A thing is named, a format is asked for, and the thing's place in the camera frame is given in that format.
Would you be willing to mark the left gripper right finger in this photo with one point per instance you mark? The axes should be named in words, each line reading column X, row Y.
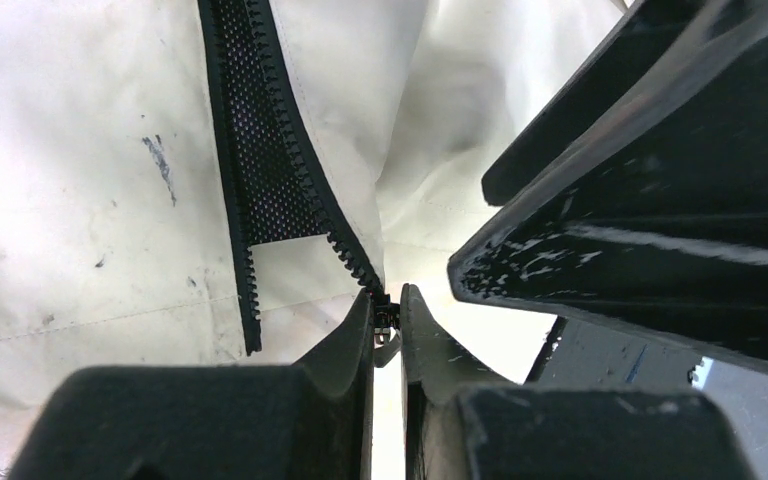
column 465, row 421

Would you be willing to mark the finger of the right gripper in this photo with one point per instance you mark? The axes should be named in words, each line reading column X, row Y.
column 656, row 222
column 621, row 60

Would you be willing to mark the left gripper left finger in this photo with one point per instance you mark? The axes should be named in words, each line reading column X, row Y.
column 307, row 420

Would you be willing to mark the cream zip-up jacket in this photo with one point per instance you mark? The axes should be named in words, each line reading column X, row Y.
column 114, row 239

